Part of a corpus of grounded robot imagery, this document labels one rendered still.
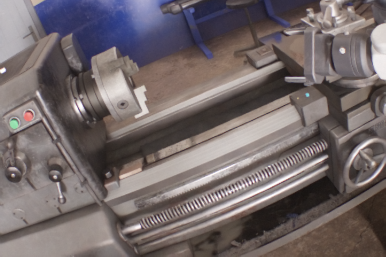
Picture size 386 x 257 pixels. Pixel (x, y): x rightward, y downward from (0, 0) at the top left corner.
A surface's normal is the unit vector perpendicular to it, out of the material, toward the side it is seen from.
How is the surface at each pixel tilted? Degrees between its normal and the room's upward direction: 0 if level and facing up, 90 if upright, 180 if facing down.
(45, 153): 90
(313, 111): 90
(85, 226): 32
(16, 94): 45
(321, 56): 52
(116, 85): 70
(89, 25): 90
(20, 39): 90
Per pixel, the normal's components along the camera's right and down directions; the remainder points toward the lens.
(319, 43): -0.77, -0.04
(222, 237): -0.35, -0.79
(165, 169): -0.17, -0.38
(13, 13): 0.18, 0.46
